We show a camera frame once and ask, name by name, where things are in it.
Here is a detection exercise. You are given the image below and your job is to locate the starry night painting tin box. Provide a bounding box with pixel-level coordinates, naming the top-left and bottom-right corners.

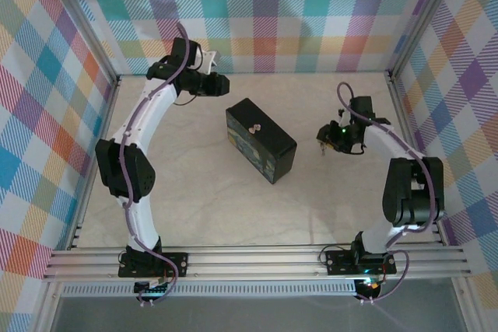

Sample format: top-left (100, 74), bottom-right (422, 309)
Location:
top-left (225, 98), bottom-right (298, 185)

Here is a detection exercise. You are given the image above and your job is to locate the small circuit board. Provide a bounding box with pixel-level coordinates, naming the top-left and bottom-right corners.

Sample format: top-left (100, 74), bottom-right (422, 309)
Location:
top-left (133, 280), bottom-right (173, 297)
top-left (356, 278), bottom-right (384, 295)

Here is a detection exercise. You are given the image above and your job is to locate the aluminium side rail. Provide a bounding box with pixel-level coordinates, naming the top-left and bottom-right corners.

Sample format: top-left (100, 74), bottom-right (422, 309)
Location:
top-left (65, 75), bottom-right (121, 251)
top-left (387, 71), bottom-right (448, 247)

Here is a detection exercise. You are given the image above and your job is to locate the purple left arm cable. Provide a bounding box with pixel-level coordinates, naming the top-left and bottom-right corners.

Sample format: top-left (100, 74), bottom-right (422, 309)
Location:
top-left (118, 23), bottom-right (195, 306)

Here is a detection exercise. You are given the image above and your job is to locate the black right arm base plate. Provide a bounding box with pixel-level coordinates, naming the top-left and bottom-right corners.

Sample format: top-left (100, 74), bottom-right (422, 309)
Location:
top-left (324, 249), bottom-right (398, 275)

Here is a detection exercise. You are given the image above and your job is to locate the aluminium frame post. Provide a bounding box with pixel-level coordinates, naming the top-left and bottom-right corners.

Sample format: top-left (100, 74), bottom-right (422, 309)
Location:
top-left (388, 0), bottom-right (468, 80)
top-left (40, 0), bottom-right (120, 84)

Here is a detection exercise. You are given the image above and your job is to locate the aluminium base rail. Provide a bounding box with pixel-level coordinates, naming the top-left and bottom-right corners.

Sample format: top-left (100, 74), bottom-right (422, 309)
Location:
top-left (42, 244), bottom-right (472, 282)

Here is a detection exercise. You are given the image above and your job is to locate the slotted grey cable duct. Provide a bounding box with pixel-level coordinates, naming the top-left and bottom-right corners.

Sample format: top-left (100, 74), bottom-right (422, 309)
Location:
top-left (61, 279), bottom-right (357, 297)

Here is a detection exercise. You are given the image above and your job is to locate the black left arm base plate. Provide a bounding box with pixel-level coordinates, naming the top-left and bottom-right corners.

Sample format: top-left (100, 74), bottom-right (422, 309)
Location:
top-left (117, 252), bottom-right (190, 278)

